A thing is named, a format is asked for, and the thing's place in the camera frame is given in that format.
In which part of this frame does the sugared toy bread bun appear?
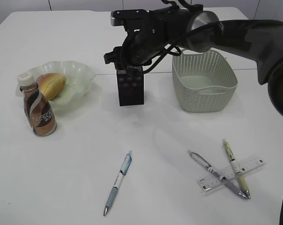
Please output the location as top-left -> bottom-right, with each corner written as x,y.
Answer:
36,73 -> 66,100

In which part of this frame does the blue grey ballpoint pen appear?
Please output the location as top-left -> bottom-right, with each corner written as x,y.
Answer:
103,151 -> 132,217

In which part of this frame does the transparent plastic ruler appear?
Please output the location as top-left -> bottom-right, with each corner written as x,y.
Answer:
197,155 -> 266,192

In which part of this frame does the pale green plastic basket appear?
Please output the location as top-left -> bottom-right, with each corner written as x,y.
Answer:
172,50 -> 238,113

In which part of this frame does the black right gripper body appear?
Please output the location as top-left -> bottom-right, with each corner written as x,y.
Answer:
104,25 -> 170,66

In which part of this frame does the pale green wavy glass plate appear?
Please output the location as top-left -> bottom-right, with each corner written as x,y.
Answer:
24,61 -> 96,118

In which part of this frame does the brown Nescafe coffee bottle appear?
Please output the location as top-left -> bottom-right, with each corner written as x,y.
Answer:
17,72 -> 57,136

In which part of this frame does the cream yellow ballpoint pen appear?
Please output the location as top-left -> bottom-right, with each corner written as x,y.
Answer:
223,139 -> 251,200

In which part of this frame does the silver grey ballpoint pen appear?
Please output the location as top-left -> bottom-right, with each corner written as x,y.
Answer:
187,150 -> 248,200

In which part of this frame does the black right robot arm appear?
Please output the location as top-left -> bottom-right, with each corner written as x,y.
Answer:
104,0 -> 283,116

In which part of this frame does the black mesh pen holder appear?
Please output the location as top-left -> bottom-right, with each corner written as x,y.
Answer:
115,64 -> 144,106

